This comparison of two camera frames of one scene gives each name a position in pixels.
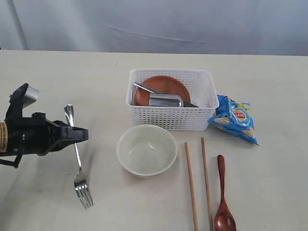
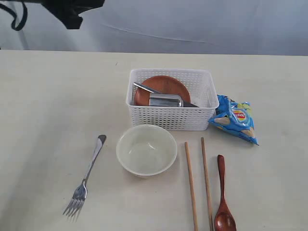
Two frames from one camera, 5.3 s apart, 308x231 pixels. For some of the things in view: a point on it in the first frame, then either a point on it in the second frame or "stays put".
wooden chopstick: x=186 y=148 stays put
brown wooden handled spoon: x=225 y=219 stays put
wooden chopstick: x=209 y=202 stays put
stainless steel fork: x=80 y=184 to x=79 y=195
